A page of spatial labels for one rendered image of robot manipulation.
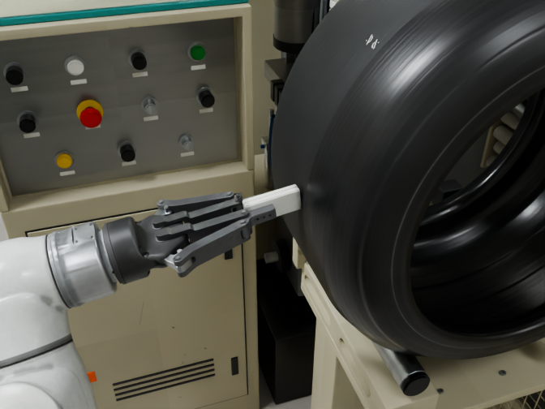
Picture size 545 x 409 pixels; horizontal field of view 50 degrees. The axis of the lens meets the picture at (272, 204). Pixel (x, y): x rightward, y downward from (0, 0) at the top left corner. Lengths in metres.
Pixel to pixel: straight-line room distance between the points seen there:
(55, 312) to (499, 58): 0.53
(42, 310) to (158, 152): 0.70
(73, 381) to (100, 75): 0.70
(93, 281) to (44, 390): 0.12
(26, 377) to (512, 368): 0.78
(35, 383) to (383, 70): 0.48
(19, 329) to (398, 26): 0.52
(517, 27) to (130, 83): 0.82
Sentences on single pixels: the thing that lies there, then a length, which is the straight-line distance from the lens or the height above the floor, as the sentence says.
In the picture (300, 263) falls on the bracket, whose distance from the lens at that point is 1.13.
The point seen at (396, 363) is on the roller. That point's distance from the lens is 0.91.
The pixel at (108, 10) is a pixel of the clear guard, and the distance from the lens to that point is 1.16.
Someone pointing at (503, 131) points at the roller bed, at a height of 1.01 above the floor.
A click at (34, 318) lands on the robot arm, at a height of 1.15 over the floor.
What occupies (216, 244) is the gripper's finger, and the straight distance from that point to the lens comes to 0.67.
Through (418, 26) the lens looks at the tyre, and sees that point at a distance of 0.65.
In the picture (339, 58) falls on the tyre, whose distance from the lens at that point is 0.70.
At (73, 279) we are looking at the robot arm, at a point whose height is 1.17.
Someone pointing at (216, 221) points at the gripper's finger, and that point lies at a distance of 0.69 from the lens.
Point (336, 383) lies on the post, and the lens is 1.49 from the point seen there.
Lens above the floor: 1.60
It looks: 35 degrees down
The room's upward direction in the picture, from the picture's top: straight up
